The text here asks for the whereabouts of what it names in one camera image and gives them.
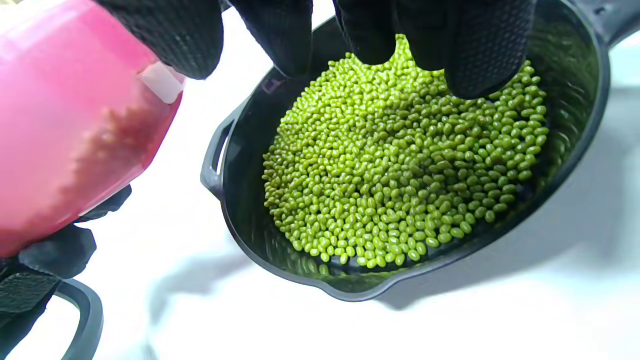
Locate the person's left hand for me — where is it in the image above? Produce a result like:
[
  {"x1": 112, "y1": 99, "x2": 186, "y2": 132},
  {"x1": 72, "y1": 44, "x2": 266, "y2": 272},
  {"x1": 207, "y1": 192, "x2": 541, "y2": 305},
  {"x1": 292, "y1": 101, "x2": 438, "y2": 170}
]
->
[{"x1": 0, "y1": 184, "x2": 133, "y2": 360}]

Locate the person's right hand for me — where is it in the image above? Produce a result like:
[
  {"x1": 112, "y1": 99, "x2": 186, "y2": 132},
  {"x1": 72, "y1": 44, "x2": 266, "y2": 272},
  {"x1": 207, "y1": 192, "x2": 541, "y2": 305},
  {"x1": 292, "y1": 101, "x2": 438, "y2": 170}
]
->
[{"x1": 92, "y1": 0, "x2": 538, "y2": 100}]

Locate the red plastic container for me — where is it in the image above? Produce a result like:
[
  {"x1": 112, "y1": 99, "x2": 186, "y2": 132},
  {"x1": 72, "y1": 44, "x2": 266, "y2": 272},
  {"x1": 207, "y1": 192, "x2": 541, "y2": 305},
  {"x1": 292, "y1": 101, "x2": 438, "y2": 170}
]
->
[{"x1": 0, "y1": 0, "x2": 187, "y2": 258}]

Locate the pile of green mung beans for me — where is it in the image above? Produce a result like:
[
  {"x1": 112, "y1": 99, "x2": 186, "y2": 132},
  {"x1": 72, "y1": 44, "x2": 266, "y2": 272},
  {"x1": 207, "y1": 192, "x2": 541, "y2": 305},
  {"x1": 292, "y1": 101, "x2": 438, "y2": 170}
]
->
[{"x1": 261, "y1": 34, "x2": 551, "y2": 271}]

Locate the black cast iron frying pan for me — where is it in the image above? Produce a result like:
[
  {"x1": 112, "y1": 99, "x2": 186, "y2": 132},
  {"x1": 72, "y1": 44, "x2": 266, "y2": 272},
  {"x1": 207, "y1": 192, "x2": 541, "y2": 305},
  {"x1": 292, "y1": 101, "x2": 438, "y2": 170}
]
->
[{"x1": 200, "y1": 0, "x2": 640, "y2": 303}]

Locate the white and grey controller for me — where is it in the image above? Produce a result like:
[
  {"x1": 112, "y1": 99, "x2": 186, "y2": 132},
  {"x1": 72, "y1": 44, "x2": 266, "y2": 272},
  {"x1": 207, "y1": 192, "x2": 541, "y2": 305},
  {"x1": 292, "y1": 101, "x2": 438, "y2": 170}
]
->
[{"x1": 50, "y1": 278, "x2": 104, "y2": 360}]

